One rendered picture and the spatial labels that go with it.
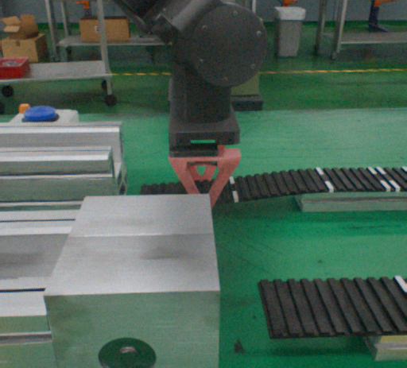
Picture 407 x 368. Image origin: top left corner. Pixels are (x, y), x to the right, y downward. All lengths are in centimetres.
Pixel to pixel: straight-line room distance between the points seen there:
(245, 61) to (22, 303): 21
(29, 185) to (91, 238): 17
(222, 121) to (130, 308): 22
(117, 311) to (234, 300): 14
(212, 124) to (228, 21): 12
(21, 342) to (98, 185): 19
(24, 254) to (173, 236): 11
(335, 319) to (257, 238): 15
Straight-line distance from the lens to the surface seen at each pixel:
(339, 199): 48
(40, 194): 43
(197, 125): 38
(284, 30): 536
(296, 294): 31
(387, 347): 33
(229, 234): 42
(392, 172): 51
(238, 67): 31
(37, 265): 32
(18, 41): 544
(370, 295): 33
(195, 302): 22
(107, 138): 46
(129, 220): 27
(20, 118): 61
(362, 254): 42
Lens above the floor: 102
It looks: 27 degrees down
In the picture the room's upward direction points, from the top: straight up
